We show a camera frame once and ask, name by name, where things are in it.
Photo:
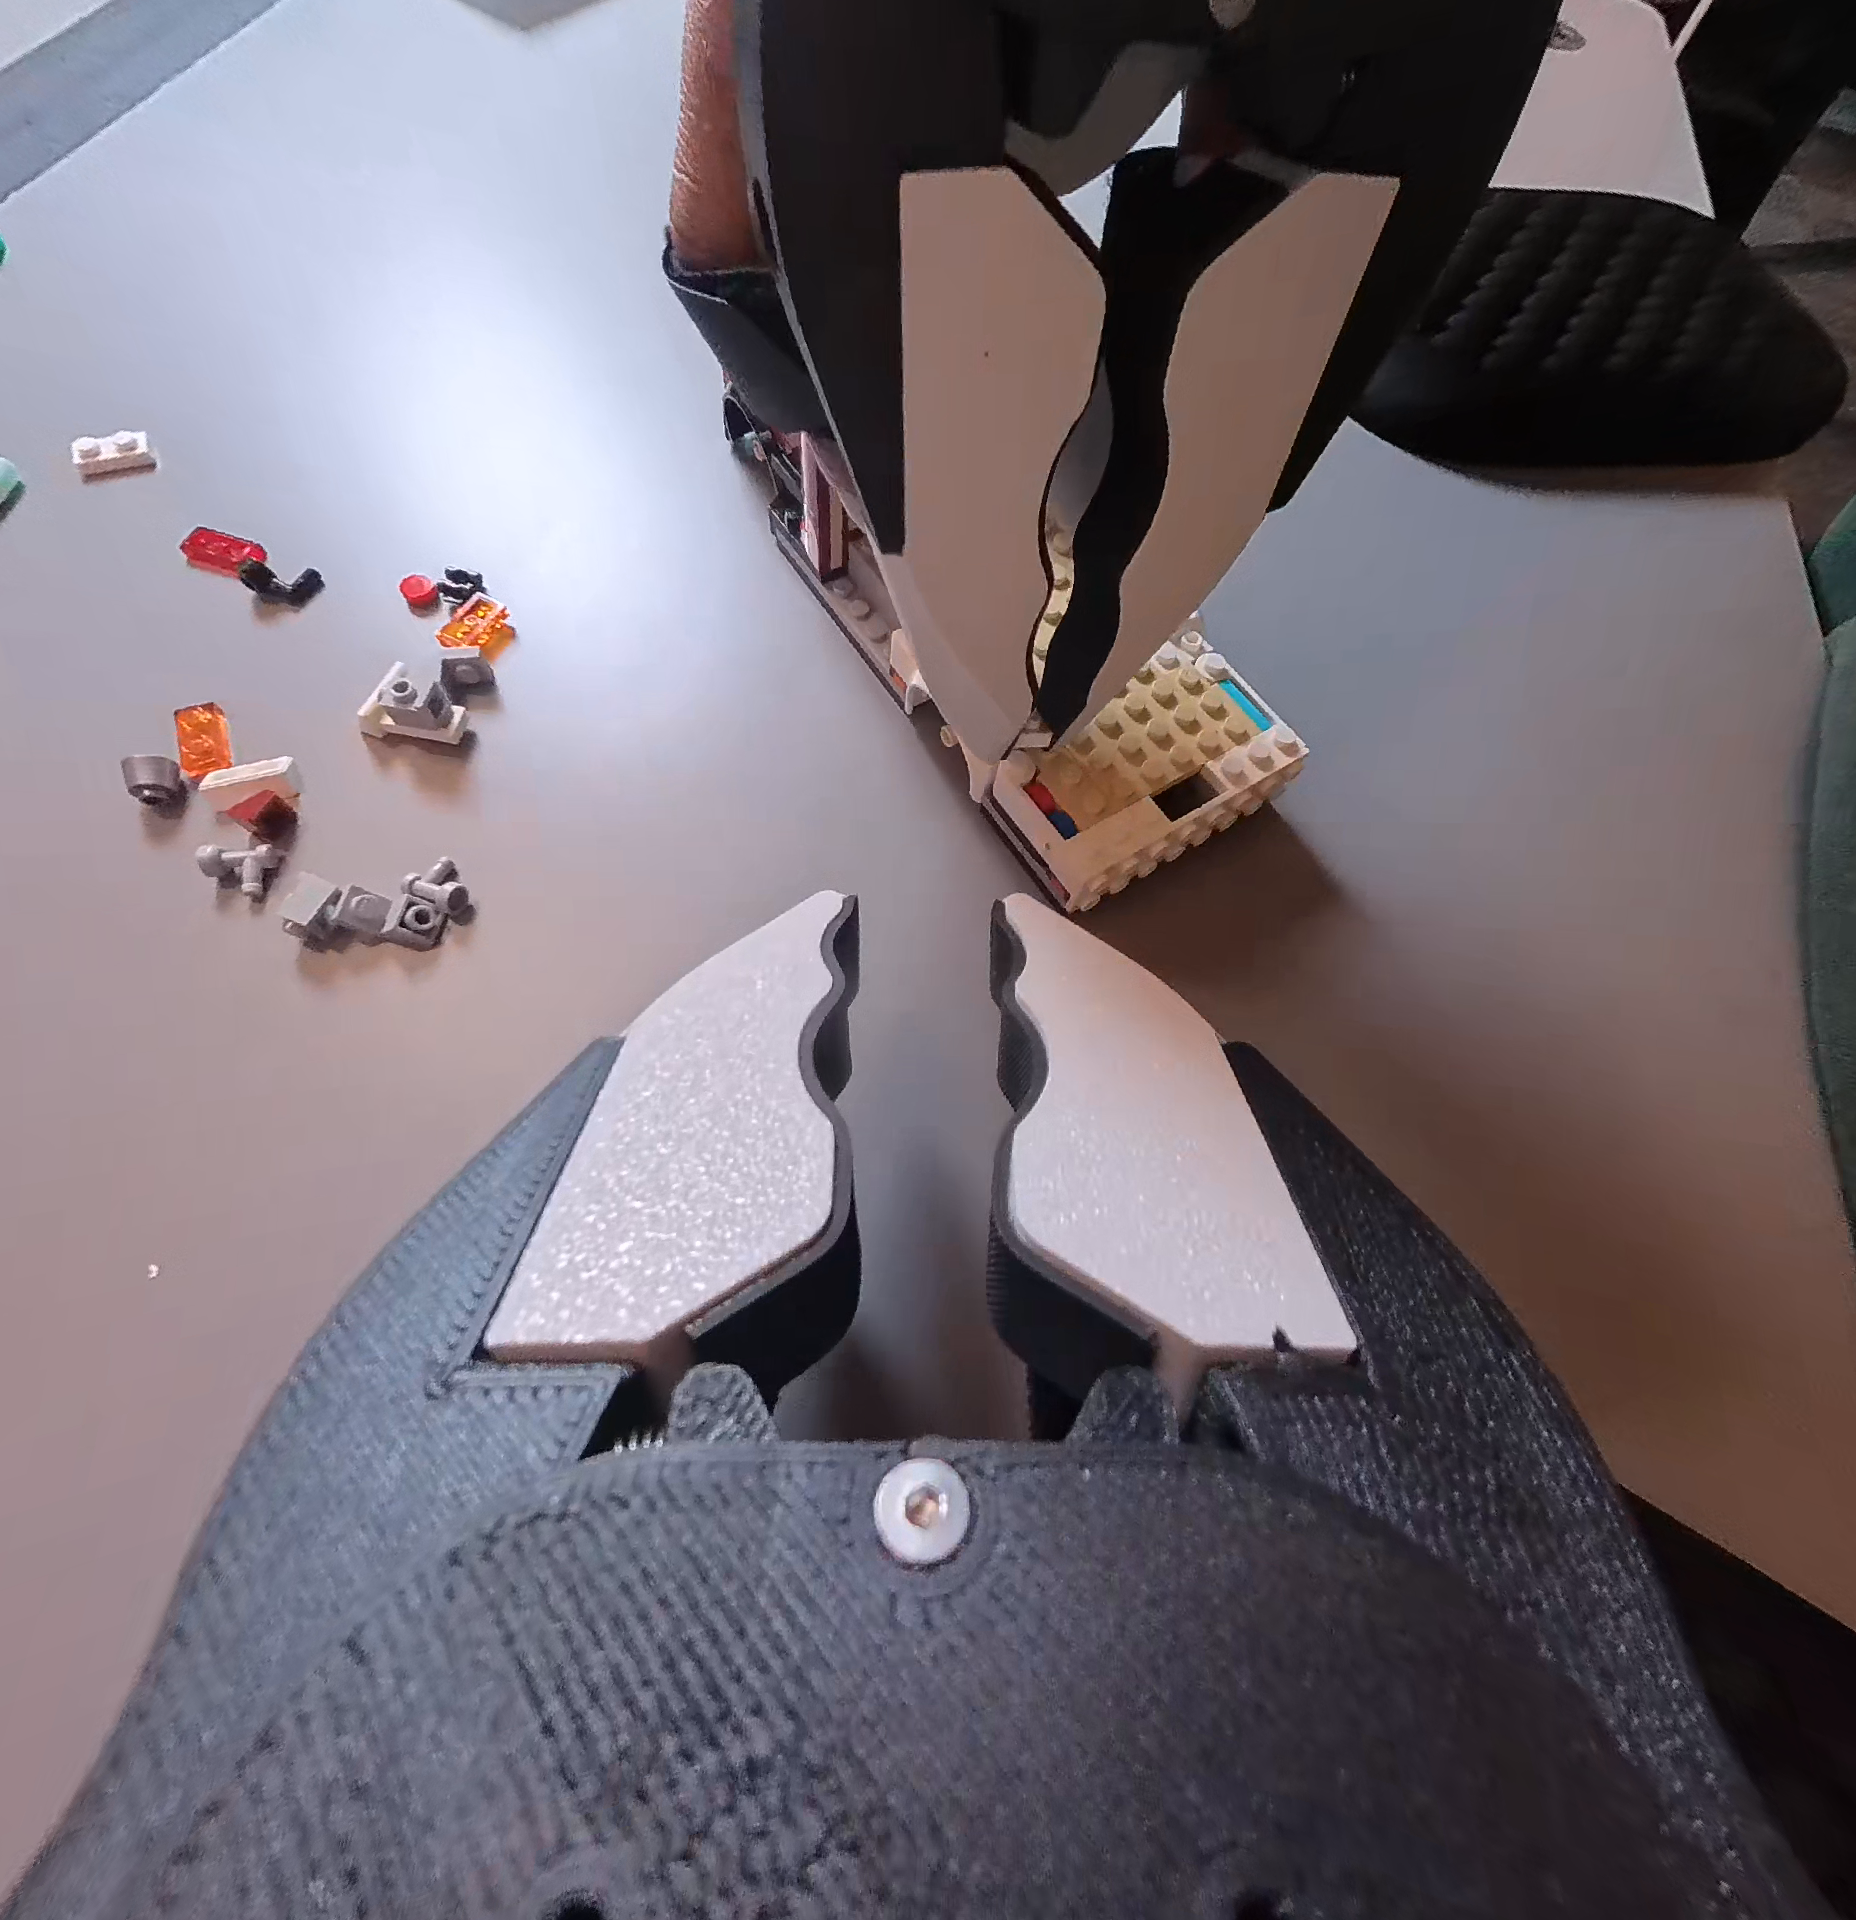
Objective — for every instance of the black clip piece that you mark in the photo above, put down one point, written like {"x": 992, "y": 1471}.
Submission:
{"x": 283, "y": 582}

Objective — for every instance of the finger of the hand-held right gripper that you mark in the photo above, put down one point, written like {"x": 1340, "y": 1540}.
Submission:
{"x": 988, "y": 375}
{"x": 1259, "y": 330}

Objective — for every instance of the small white brick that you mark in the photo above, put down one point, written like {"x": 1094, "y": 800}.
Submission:
{"x": 115, "y": 450}

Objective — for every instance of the orange transparent brick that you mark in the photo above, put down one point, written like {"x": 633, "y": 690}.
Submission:
{"x": 474, "y": 622}

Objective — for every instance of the red transparent brick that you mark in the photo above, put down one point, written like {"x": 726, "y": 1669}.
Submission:
{"x": 217, "y": 549}

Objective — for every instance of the black piece with red stud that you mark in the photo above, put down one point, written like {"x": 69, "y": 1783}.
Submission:
{"x": 418, "y": 588}

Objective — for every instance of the pile of small loose bricks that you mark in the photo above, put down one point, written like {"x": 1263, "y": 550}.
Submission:
{"x": 411, "y": 713}

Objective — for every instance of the white flat board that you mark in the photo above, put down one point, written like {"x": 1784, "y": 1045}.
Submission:
{"x": 1603, "y": 104}

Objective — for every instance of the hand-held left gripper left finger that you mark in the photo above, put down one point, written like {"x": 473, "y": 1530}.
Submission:
{"x": 673, "y": 1185}

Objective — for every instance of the toy brick truck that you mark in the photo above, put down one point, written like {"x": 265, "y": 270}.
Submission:
{"x": 1169, "y": 721}

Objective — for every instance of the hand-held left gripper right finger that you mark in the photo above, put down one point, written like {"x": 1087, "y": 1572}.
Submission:
{"x": 1169, "y": 1185}

